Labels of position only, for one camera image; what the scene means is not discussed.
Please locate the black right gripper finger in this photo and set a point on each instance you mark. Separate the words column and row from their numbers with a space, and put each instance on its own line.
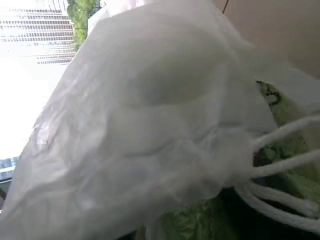
column 270, row 231

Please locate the green patterned towel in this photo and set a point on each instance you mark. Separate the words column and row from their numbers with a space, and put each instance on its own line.
column 287, row 147

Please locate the green tree outside window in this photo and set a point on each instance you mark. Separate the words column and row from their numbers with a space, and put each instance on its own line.
column 80, row 22

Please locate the grey building outside window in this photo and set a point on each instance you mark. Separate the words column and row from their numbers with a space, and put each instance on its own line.
column 37, row 35

